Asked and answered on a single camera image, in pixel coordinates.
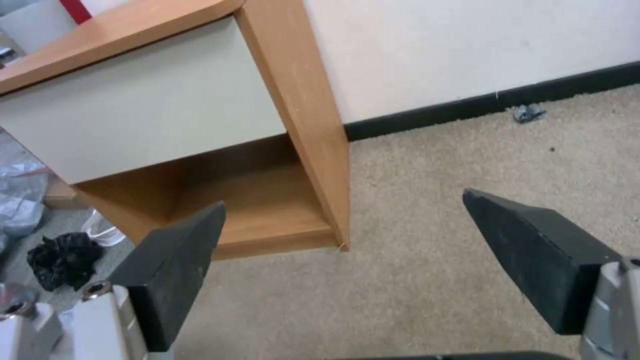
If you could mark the grey crumpled scrap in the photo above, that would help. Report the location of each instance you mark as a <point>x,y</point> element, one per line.
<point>526,113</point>

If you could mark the white plastic bag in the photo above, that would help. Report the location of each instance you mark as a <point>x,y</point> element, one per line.
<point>102,232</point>

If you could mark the black skirting board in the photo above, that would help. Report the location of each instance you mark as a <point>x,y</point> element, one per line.
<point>500,99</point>

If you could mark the red panel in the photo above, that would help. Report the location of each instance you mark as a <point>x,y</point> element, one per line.
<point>83,8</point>

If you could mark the grey cabinet drawer front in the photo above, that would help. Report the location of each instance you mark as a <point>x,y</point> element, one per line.
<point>145,105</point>

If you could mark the wooden bedside cabinet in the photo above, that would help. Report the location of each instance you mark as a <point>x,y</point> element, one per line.
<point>305,123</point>

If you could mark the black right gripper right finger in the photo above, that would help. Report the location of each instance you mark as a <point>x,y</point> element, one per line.
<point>537,258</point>

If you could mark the brown cardboard box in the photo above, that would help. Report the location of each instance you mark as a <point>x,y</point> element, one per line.
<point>60,197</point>

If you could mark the clear plastic bag pile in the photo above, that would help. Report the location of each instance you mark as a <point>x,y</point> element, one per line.
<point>17,195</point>

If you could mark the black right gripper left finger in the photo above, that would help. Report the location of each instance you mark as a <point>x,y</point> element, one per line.
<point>172,258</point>

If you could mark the white trash can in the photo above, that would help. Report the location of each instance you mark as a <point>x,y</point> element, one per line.
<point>32,22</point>

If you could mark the crumpled black garbage bag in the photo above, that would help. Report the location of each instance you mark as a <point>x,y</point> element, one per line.
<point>62,260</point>

